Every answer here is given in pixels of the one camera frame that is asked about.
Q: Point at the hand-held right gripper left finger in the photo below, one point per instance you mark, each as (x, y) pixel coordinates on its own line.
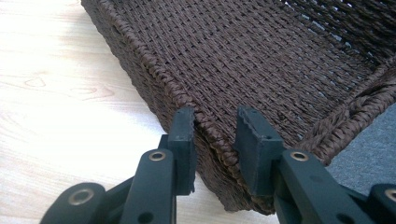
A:
(183, 155)

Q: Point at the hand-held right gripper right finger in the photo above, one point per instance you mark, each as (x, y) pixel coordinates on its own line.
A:
(261, 161)

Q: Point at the brown woven basket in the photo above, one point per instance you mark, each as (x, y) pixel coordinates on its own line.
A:
(249, 62)

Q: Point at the grey felt mat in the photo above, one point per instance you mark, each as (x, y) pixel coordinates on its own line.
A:
(367, 155)

